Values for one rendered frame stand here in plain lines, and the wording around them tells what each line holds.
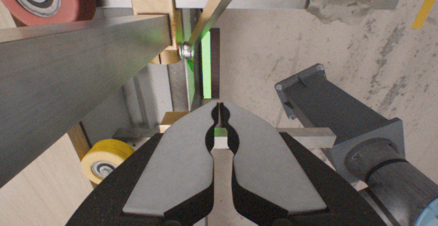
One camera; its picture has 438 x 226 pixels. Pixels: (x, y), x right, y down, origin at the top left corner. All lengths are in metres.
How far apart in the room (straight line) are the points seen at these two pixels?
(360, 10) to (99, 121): 0.53
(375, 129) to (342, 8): 0.63
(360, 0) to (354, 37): 1.11
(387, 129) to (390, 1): 0.62
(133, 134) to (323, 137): 0.37
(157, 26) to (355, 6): 0.23
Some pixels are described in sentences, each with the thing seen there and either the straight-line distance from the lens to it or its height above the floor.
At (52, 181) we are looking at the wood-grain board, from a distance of 0.44.
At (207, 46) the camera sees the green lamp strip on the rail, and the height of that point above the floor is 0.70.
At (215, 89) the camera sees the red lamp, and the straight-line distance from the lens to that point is 0.45.
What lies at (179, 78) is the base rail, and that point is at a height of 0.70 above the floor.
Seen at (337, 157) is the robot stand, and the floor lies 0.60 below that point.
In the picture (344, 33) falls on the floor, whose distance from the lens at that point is 1.36.
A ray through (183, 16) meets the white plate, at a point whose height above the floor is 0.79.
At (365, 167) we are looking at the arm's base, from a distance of 0.85.
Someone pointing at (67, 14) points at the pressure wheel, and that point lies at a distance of 0.26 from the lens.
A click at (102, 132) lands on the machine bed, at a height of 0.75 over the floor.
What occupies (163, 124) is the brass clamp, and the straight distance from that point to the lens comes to 0.34.
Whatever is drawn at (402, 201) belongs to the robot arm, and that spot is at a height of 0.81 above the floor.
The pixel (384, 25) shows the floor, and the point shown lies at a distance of 1.49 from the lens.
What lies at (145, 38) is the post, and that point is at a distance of 0.17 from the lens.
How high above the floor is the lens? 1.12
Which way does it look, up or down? 62 degrees down
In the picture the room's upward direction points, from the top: 177 degrees clockwise
